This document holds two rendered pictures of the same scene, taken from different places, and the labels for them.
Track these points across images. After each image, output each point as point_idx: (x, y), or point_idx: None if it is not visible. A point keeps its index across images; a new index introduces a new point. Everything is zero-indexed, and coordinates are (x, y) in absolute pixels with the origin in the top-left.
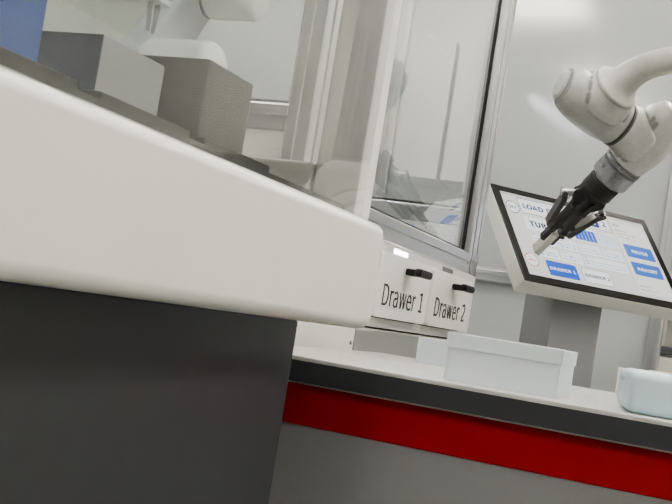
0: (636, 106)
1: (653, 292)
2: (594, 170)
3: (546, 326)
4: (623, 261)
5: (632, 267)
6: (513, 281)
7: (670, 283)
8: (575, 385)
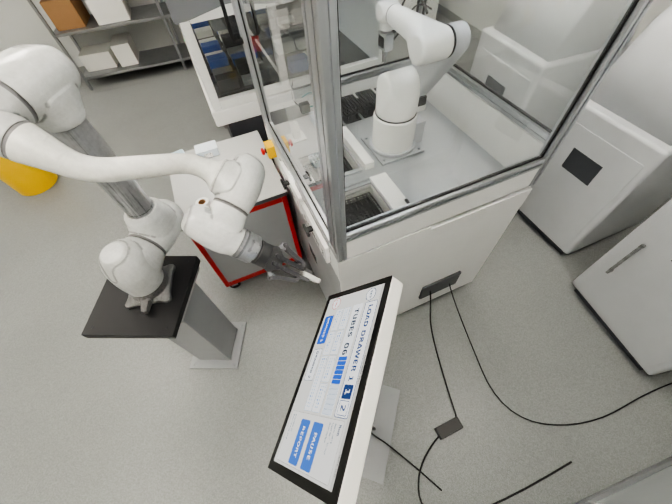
0: (213, 200)
1: (288, 430)
2: (262, 241)
3: None
4: (313, 409)
5: (306, 418)
6: None
7: (284, 469)
8: None
